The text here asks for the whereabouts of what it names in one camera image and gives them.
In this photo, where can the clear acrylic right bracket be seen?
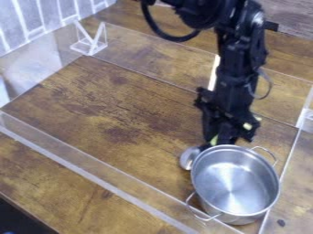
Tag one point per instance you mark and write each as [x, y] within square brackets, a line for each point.
[305, 119]

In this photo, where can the clear acrylic triangular bracket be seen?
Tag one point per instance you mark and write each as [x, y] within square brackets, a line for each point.
[90, 45]

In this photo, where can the black wall slot strip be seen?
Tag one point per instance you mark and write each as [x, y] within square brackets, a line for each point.
[272, 26]

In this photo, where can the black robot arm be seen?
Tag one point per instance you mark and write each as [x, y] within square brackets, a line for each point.
[242, 51]

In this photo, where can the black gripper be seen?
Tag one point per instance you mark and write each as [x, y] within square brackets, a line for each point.
[226, 103]

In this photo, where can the clear acrylic front barrier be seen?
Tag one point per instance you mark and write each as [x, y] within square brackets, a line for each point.
[127, 187]

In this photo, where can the stainless steel pot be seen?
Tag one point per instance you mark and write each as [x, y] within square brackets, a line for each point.
[235, 184]

